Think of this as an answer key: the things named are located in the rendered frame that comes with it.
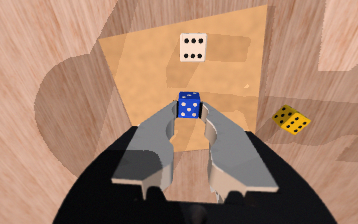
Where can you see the yellow die with black pips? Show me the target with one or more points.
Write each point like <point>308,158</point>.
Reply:
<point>290,119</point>

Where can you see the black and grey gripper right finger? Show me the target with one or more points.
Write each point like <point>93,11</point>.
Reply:
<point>240,161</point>

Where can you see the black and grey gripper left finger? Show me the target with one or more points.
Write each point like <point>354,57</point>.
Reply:
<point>142,157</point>

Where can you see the white die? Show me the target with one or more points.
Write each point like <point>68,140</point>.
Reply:
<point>193,47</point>

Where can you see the tan mat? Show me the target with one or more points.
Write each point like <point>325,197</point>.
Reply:
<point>149,75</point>

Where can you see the blue die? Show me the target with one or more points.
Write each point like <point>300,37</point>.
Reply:
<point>189,104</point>

